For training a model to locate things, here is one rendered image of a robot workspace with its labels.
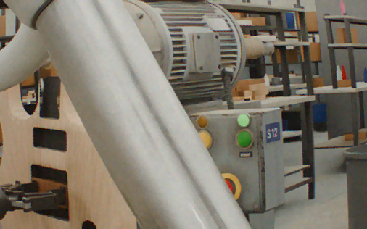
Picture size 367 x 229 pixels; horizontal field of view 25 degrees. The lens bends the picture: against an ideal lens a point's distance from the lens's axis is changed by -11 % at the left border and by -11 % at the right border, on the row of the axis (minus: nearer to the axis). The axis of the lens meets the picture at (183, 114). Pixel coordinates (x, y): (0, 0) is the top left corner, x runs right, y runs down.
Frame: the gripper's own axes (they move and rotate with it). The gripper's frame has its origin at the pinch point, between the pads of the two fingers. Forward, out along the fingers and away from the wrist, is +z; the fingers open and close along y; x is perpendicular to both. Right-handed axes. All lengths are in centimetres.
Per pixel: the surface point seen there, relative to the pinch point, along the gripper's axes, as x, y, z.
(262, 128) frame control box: 12.3, 28.3, 30.2
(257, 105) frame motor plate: 13, 5, 72
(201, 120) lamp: 13.0, 15.7, 28.6
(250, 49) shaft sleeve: 26, -6, 87
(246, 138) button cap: 10.5, 25.6, 28.7
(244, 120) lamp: 13.7, 25.0, 28.6
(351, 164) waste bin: -34, -51, 293
